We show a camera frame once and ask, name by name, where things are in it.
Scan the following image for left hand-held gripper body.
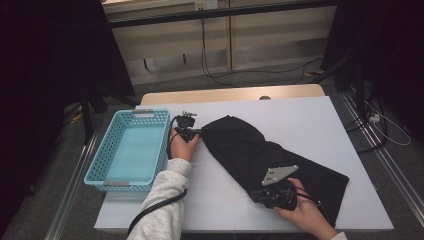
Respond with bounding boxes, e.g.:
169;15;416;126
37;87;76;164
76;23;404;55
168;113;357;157
174;110;198;143

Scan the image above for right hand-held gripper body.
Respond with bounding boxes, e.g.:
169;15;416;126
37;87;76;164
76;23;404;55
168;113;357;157
261;164;299;211

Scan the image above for black pants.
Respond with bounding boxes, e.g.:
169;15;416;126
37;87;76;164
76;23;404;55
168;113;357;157
200;114;350;228

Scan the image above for light blue perforated basket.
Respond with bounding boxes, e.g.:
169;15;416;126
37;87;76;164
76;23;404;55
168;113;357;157
83;109;173;193

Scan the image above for person's left hand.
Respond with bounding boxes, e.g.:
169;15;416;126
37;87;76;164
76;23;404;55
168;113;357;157
169;129;200;163

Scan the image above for person's right hand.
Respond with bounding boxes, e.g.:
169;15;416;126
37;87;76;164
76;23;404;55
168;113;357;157
273;177;338;240

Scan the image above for wooden table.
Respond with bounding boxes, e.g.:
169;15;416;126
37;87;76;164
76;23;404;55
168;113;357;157
140;83;326;106

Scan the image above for white table cover board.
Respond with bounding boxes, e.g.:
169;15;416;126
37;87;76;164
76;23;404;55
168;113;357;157
94;95;394;233

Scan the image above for black metal stand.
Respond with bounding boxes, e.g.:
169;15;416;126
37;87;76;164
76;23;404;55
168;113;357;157
79;83;141;146
309;54;368;116

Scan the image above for long wooden desk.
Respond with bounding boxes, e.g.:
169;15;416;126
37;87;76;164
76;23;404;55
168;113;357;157
101;0;338;29

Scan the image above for black curtain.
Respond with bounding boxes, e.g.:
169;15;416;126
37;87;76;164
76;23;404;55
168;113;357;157
0;0;136;234
321;0;424;141

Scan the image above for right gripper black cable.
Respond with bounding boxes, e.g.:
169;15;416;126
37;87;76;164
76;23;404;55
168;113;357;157
294;185;332;224

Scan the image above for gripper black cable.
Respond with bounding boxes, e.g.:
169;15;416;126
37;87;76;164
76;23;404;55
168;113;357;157
294;185;332;224
127;115;188;236

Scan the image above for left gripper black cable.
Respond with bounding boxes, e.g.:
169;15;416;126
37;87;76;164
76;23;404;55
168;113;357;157
127;115;188;236

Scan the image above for black hanging power cable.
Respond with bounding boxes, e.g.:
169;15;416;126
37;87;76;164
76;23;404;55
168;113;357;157
199;9;241;89
201;9;325;86

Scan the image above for black floor cable bundle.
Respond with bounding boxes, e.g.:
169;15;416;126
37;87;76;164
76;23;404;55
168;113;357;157
344;96;389;155

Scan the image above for aluminium floor rail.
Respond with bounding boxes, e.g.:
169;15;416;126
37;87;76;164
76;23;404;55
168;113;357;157
339;91;424;228
44;128;101;240

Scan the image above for white wall socket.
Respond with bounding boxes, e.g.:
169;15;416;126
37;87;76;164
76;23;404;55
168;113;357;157
194;0;219;10

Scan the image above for white floor cable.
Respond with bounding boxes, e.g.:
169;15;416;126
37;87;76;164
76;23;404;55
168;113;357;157
364;99;412;147

